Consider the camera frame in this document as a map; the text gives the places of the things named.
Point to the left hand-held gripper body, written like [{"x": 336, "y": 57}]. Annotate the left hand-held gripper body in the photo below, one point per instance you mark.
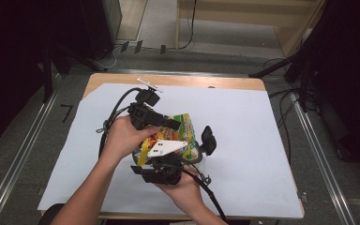
[{"x": 143, "y": 114}]

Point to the person's right hand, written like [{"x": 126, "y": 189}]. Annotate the person's right hand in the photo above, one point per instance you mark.
[{"x": 184, "y": 193}]

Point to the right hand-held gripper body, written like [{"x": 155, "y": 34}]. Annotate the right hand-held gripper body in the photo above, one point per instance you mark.
[{"x": 164, "y": 146}]

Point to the light wooden frame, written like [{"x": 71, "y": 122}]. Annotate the light wooden frame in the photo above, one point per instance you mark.
[{"x": 231, "y": 6}]

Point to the person's left hand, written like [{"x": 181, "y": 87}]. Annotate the person's left hand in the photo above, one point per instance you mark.
[{"x": 122, "y": 140}]

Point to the white paper sheet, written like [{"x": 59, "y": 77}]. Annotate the white paper sheet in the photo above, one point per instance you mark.
[{"x": 247, "y": 150}]

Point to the black stand leg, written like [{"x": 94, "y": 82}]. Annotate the black stand leg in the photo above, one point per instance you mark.
[{"x": 272, "y": 67}]

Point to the clear container with black lid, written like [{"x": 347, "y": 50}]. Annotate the clear container with black lid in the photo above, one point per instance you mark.
[{"x": 208, "y": 140}]

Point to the yellow sauce pouch green spout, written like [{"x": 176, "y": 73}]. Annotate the yellow sauce pouch green spout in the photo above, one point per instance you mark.
[{"x": 186, "y": 128}]

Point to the black cabinet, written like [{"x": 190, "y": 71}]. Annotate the black cabinet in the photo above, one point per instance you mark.
[{"x": 101, "y": 25}]

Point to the metal floor rail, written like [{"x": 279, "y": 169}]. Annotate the metal floor rail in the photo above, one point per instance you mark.
[
  {"x": 318, "y": 156},
  {"x": 15, "y": 162}
]

